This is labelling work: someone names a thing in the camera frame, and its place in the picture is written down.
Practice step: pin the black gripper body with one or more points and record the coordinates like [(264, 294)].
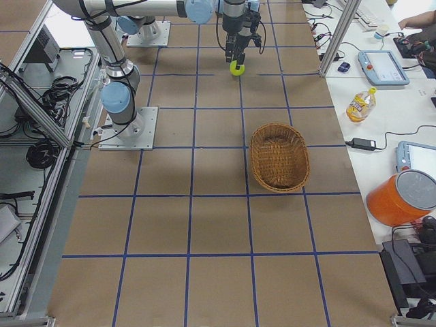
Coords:
[(230, 23)]

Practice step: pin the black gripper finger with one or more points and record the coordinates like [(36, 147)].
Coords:
[(239, 52), (229, 47)]

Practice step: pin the green apple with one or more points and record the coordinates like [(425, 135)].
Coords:
[(236, 69)]

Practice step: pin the woven wicker basket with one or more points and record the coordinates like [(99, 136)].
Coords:
[(279, 158)]

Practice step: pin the person hand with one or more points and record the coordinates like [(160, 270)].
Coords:
[(411, 23)]

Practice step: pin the paper cup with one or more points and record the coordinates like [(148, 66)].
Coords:
[(380, 32)]

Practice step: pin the orange juice bottle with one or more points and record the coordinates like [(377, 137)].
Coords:
[(361, 105)]

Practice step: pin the blue teach pendant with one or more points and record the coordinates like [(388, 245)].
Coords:
[(415, 156), (381, 68)]

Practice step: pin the black power adapter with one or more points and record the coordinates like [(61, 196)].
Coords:
[(362, 144)]

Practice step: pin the orange bucket with grey lid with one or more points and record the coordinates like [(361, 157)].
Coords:
[(403, 198)]

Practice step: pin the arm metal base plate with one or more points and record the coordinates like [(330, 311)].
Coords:
[(153, 35), (139, 134)]

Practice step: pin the aluminium frame post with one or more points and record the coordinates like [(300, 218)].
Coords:
[(338, 35)]

